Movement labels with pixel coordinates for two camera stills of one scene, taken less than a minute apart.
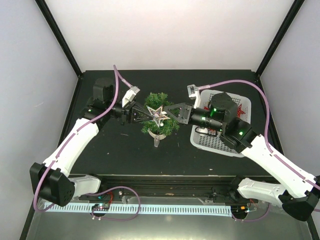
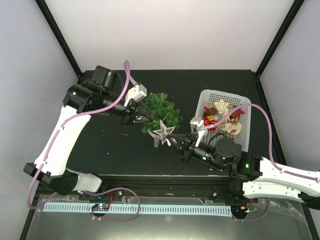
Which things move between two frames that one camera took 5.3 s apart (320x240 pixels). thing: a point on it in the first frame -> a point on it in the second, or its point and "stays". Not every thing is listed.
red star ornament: (239, 110) stays
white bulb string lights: (157, 138) stays
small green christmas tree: (167, 126) stays
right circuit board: (239, 209) stays
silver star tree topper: (158, 115) -> (161, 134)
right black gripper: (185, 117) -> (188, 146)
